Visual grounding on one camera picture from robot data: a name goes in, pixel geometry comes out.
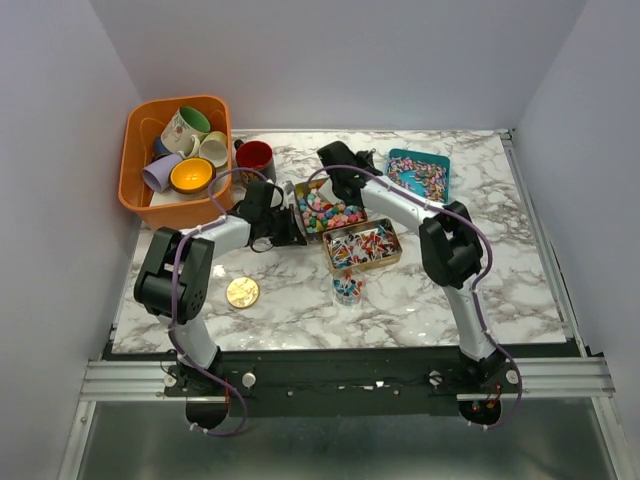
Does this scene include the lavender cup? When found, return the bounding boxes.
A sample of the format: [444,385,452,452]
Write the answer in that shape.
[142,153,183,193]

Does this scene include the clear glass jar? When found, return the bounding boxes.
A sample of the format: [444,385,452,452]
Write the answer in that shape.
[331,270,365,306]

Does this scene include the cream white mug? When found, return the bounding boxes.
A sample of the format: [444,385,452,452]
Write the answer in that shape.
[198,131,228,168]

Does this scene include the blue mug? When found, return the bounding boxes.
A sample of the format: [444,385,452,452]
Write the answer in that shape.
[152,136,171,162]

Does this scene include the dark tin of star candies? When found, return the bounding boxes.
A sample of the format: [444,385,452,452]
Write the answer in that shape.
[294,177,368,242]

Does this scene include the black mug yellow inside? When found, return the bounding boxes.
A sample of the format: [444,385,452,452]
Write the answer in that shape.
[169,157,216,194]

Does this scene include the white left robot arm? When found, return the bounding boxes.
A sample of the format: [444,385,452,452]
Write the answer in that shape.
[133,180,306,395]

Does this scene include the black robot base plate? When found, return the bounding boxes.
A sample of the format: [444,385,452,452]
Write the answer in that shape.
[99,342,551,419]

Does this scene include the aluminium frame rail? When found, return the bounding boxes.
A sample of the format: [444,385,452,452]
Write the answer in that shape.
[60,357,635,479]

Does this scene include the gold tin of lollipops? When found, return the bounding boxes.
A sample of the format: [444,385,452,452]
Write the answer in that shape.
[322,218,403,273]

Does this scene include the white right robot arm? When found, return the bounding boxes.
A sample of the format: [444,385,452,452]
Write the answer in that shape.
[317,141,506,392]

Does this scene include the white mug green inside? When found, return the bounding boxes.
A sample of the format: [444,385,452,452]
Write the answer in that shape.
[160,106,211,159]

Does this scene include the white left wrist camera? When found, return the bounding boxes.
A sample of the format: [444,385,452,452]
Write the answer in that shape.
[271,180,295,208]

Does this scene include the black mug red inside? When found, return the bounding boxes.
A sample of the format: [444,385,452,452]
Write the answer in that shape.
[234,139,277,186]

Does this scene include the gold round jar lid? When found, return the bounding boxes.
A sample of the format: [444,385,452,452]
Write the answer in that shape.
[226,277,260,309]

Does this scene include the teal tin swirl lollipops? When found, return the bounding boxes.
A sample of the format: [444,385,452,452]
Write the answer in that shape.
[385,148,452,204]

